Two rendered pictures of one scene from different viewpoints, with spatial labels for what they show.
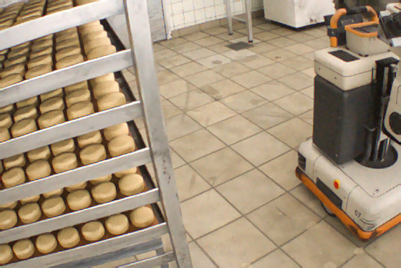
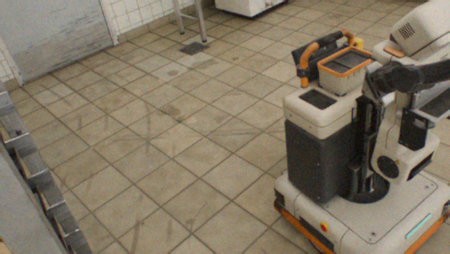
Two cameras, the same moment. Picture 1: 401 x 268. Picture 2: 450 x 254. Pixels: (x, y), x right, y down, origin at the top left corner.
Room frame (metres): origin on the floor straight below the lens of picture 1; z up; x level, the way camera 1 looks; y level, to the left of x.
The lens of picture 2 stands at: (0.30, -0.06, 1.73)
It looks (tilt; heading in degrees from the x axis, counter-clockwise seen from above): 34 degrees down; 345
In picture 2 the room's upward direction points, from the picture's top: 7 degrees counter-clockwise
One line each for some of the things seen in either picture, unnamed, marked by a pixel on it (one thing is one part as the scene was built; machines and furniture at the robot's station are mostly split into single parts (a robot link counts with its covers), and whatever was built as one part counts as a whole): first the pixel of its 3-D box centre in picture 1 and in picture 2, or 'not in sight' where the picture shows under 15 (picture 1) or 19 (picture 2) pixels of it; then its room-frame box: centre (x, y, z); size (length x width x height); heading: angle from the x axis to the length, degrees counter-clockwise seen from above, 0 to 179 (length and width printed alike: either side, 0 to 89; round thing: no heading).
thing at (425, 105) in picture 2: not in sight; (432, 108); (1.22, -0.98, 0.87); 0.28 x 0.16 x 0.22; 109
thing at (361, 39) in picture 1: (369, 38); (345, 71); (1.60, -0.85, 0.87); 0.23 x 0.15 x 0.11; 109
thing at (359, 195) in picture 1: (371, 170); (358, 198); (1.50, -0.89, 0.16); 0.67 x 0.64 x 0.25; 19
